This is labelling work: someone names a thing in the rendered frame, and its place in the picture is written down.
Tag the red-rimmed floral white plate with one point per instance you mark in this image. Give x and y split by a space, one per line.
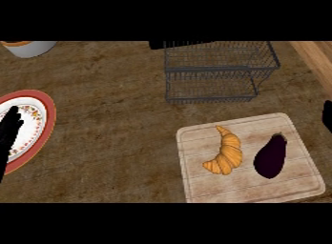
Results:
29 127

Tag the dark purple eggplant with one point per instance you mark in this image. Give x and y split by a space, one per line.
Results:
270 157

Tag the golden croissant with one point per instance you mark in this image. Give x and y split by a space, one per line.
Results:
227 152

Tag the pale wooden cutting board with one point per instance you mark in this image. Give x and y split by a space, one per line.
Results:
248 162

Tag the grey pot with orange contents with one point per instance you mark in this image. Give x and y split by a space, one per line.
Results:
29 48

